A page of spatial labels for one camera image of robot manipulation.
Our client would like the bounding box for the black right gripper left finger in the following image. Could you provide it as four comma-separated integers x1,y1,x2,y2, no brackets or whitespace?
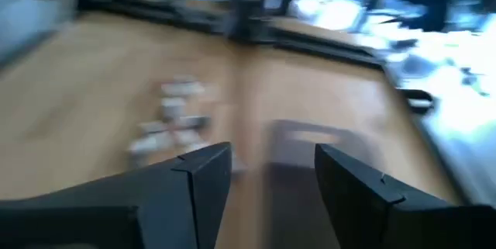
0,143,233,249

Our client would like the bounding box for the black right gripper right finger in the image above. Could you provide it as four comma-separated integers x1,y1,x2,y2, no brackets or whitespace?
314,144,496,249

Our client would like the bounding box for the small food coloring dropper bottle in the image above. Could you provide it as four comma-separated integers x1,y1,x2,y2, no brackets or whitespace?
174,128,202,146
129,132,175,153
176,115,212,130

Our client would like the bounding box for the grey translucent plastic bin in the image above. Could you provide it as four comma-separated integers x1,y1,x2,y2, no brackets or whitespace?
261,119,388,249

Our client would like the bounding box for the grey office desk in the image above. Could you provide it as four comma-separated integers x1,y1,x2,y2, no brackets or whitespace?
0,0,81,66

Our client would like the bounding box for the black metal table frame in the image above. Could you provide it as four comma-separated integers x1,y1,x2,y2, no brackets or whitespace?
77,0,388,70

